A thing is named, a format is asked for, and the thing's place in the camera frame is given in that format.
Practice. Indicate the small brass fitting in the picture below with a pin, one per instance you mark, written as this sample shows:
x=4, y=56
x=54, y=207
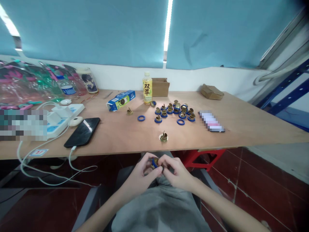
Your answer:
x=130, y=112

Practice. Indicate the black smartphone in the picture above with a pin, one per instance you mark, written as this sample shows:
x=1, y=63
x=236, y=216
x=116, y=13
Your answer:
x=82, y=132

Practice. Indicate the wide blue roller blind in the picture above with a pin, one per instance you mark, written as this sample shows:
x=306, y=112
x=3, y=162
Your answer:
x=91, y=29

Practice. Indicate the metal tweezers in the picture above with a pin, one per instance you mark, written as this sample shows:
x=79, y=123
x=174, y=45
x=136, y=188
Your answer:
x=108, y=94

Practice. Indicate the smartphone with pink case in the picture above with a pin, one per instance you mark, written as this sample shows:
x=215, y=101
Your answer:
x=212, y=121

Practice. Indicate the pile of brass fittings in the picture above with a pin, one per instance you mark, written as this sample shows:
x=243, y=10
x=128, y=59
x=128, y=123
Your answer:
x=174, y=110

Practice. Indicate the white charger plug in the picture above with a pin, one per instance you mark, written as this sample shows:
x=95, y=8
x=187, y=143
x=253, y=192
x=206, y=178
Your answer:
x=62, y=112
x=54, y=118

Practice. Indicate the red and white sticker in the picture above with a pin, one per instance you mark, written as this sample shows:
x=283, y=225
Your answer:
x=38, y=152

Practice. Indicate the person's right hand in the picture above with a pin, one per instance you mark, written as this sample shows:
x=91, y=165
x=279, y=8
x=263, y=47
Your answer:
x=179, y=175

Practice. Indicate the blue metal shelf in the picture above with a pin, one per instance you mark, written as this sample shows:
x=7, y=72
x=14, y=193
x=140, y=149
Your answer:
x=286, y=96

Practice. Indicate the tumbler with cartoon print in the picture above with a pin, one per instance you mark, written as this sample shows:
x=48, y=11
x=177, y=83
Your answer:
x=89, y=81

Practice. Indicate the person's body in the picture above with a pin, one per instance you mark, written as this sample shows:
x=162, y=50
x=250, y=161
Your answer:
x=159, y=207

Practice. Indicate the grey window frame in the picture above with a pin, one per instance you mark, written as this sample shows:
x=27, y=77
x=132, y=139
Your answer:
x=284, y=46

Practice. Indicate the white round device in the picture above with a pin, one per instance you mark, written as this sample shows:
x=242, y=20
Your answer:
x=66, y=102

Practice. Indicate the pile of clear plastic bottles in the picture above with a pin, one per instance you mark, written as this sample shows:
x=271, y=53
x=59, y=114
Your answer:
x=29, y=84

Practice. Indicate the red plastic stool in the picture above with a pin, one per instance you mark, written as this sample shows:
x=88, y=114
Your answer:
x=204, y=158

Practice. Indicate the open cardboard box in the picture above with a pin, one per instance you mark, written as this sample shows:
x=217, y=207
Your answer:
x=159, y=87

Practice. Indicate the person's left hand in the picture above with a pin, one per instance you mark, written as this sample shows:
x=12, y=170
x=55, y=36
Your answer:
x=137, y=176

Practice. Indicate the yellow drink bottle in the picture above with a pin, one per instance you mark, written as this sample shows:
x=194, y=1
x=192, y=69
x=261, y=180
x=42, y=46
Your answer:
x=147, y=90

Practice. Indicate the white power strip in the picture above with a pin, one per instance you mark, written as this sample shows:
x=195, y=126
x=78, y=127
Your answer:
x=68, y=110

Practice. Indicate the brown paper packet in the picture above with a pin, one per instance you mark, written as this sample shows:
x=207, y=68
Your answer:
x=212, y=92

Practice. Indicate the clear bottle with blue label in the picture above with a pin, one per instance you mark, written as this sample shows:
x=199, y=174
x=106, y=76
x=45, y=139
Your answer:
x=65, y=87

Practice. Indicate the blue snack carton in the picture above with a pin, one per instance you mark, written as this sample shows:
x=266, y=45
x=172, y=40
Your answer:
x=120, y=103

